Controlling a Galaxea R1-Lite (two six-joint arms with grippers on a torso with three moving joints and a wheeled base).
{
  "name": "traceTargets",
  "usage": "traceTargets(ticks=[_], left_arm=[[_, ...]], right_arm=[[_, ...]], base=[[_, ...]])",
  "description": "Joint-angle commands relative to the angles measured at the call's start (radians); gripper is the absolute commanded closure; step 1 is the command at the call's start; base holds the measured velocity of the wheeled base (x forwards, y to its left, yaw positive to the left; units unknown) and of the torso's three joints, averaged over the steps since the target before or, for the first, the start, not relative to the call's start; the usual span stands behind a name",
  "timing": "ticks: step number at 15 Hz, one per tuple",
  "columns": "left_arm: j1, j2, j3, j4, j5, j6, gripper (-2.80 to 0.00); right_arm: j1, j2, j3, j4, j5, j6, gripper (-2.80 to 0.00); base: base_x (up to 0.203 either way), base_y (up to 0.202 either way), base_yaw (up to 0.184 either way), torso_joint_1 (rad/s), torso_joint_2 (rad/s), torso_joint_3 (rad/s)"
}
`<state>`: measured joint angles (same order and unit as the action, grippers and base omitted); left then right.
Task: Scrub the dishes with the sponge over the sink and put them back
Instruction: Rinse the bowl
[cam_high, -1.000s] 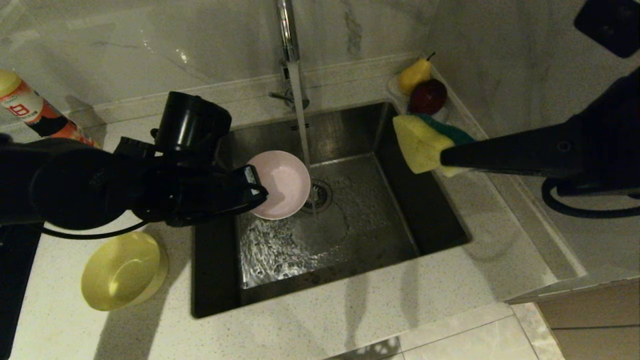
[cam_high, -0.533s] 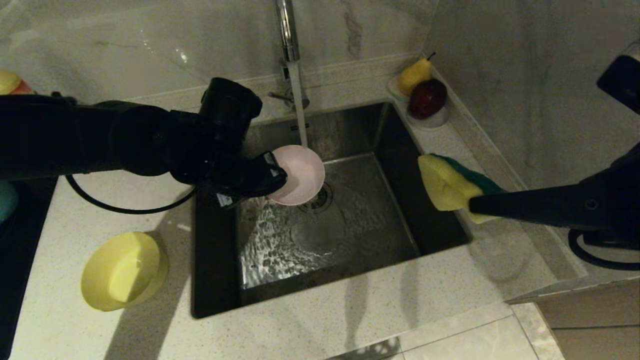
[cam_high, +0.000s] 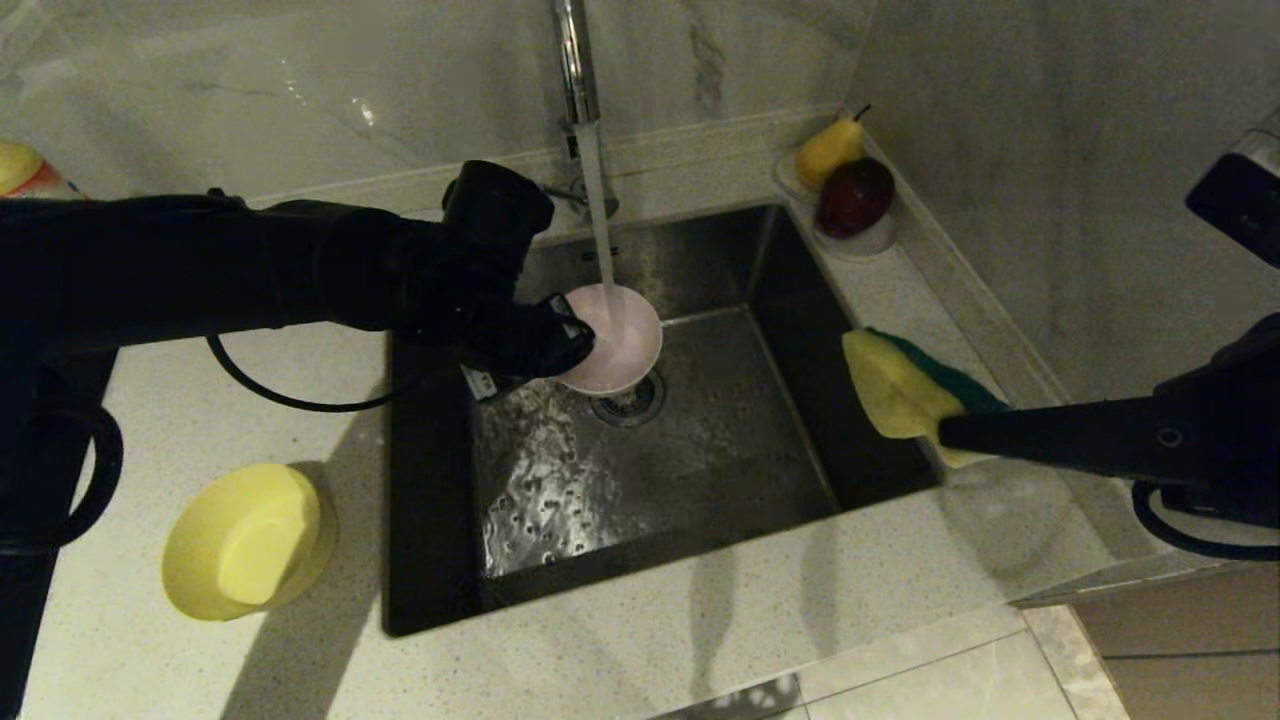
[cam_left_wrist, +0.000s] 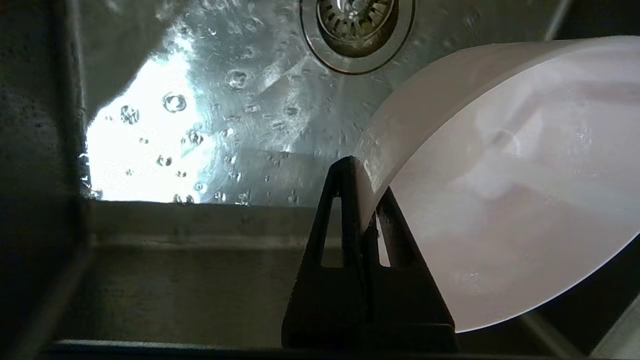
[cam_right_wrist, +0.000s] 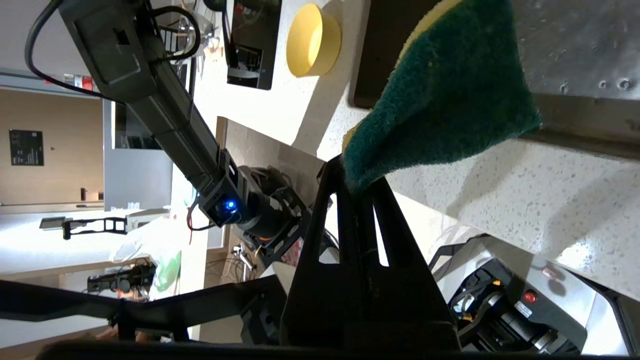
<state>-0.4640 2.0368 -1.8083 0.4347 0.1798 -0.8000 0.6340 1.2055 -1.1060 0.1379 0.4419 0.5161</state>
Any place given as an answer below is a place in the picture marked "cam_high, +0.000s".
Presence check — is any pink plastic bowl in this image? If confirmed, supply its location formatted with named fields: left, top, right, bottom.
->
left=555, top=283, right=664, bottom=396

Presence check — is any green yellow sponge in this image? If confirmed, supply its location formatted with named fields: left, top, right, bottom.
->
left=842, top=328, right=1011, bottom=469

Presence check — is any chrome faucet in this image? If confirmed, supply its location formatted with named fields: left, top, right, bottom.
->
left=540, top=0, right=621, bottom=224

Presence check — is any orange white dish soap bottle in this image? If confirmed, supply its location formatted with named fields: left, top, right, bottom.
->
left=0, top=140, right=83, bottom=201

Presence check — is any stainless steel sink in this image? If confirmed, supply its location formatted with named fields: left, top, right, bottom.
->
left=383, top=205, right=943, bottom=637

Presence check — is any round metal drain strainer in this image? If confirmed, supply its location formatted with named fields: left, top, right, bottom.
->
left=590, top=375, right=667, bottom=429

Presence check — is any small white dish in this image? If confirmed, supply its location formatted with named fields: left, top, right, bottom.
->
left=772, top=152, right=821, bottom=206
left=808, top=215, right=899, bottom=263

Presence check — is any dark red apple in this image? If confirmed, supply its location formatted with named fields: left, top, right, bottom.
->
left=816, top=158, right=897, bottom=241

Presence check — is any yellow pear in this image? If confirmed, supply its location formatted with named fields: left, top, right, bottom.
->
left=795, top=106, right=869, bottom=194

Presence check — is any yellow plastic bowl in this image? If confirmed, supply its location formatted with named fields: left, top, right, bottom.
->
left=162, top=463, right=339, bottom=622

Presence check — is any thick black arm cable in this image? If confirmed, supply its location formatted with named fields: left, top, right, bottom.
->
left=1132, top=480, right=1280, bottom=562

